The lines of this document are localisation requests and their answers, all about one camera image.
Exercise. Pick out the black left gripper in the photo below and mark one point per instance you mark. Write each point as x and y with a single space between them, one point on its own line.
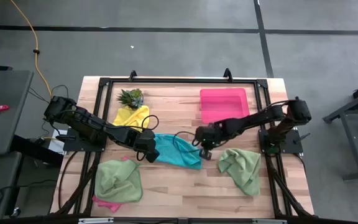
145 140

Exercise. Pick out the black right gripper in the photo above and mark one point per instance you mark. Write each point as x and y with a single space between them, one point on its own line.
207 135

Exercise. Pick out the teal microfiber towel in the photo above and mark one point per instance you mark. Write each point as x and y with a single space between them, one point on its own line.
179 152

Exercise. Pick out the green microfiber towel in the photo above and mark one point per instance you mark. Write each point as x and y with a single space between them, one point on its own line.
242 171
117 183

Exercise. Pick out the yellow microfiber towel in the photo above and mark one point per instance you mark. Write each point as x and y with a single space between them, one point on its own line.
129 116

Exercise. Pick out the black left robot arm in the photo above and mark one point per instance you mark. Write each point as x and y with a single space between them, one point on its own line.
89 124

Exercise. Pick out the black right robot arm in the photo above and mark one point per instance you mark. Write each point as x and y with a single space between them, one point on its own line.
259 118

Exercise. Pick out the pink microfiber towel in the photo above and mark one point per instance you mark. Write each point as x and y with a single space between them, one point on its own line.
107 203

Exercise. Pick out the pink plastic bin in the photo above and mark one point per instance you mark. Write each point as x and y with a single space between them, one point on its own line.
224 104

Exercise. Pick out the potted succulent plant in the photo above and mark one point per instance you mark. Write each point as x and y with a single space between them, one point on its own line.
132 98

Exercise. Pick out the white paper sheet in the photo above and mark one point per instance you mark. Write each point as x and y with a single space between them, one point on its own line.
56 146

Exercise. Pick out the black equipment stand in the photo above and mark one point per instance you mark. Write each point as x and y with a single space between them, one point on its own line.
36 149

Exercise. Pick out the black metal desk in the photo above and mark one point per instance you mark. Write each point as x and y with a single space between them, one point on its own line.
350 133

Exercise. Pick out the grey side table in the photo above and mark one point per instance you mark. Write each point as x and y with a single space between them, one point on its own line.
2 109

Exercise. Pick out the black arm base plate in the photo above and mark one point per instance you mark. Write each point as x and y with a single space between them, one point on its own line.
291 146
79 144

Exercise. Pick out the black aluminium table frame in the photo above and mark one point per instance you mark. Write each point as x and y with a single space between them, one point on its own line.
182 80

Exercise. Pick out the silver aluminium bracket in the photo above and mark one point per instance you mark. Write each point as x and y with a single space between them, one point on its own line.
95 220
269 221

